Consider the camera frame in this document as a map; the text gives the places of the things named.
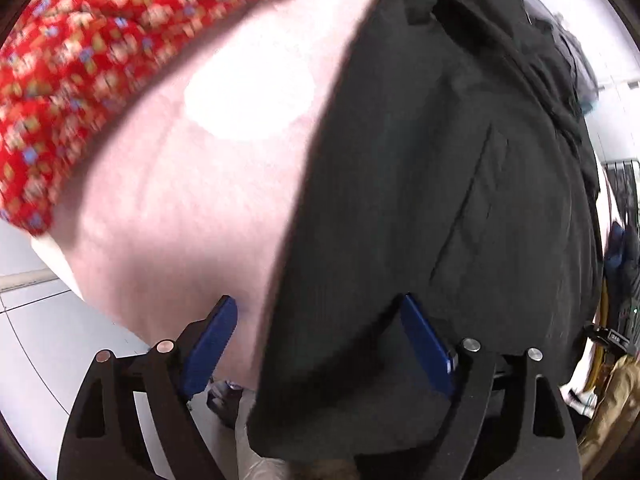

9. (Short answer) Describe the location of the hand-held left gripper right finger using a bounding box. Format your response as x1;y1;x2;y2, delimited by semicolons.
399;291;585;480

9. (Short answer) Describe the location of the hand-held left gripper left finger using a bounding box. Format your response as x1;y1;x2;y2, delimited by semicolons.
57;294;240;480

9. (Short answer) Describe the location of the black quilted jacket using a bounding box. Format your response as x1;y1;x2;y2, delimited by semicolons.
602;222;640;331

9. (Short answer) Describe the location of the dark object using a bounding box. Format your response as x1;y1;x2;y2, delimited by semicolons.
206;381;248;428

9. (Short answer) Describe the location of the tan padded cloth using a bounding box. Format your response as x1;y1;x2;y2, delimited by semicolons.
577;354;640;468

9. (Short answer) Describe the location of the white cloth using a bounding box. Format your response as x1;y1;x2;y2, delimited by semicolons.
560;382;598;418

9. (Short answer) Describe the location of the pink polka dot blanket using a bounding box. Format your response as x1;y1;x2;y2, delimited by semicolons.
30;0;396;396

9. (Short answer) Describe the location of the clear plastic bag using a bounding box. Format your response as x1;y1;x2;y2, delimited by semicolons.
235;395;301;480

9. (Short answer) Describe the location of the black metal rack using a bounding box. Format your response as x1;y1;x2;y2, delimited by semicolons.
600;157;640;226

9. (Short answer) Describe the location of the grey garment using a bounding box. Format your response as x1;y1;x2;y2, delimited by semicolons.
532;12;601;116

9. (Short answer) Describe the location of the red floral cloth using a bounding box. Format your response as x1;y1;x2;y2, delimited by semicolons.
0;0;351;236

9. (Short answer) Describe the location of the yellow strap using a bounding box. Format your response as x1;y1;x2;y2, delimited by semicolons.
590;275;608;393

